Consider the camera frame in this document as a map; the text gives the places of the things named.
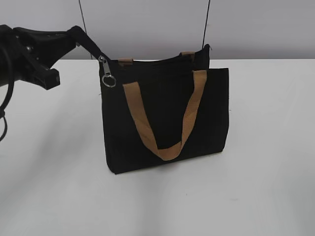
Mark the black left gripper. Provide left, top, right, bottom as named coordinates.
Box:
left=0, top=24, right=77, bottom=90

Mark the silver zipper pull with ring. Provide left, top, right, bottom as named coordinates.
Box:
left=98, top=56, right=117, bottom=88

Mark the black tote bag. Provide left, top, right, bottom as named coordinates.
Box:
left=67, top=26, right=229, bottom=174

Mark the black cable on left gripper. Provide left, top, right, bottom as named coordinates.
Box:
left=0, top=44, right=16, bottom=142

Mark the tan front bag handle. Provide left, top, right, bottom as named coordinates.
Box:
left=123, top=70, right=207, bottom=161

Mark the tan bag handle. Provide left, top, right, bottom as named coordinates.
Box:
left=117, top=51, right=195, bottom=67
left=123, top=70, right=207, bottom=161

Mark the tan rear bag handle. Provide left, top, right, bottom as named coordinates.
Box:
left=117, top=51, right=195, bottom=67

